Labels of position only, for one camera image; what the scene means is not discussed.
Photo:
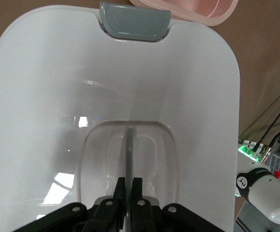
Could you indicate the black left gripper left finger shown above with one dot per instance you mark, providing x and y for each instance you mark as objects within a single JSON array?
[{"x": 108, "y": 212}]

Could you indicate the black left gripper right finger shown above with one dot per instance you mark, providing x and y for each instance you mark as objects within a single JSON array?
[{"x": 142, "y": 215}]

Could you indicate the white box lid grey clips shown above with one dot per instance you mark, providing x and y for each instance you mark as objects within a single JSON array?
[{"x": 45, "y": 96}]

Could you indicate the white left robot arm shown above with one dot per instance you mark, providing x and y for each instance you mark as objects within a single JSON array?
[{"x": 263, "y": 200}]

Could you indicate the pink translucent plastic box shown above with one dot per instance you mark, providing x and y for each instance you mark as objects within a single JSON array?
[{"x": 202, "y": 17}]

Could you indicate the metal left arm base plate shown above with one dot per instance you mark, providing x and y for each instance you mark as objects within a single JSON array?
[{"x": 241, "y": 222}]

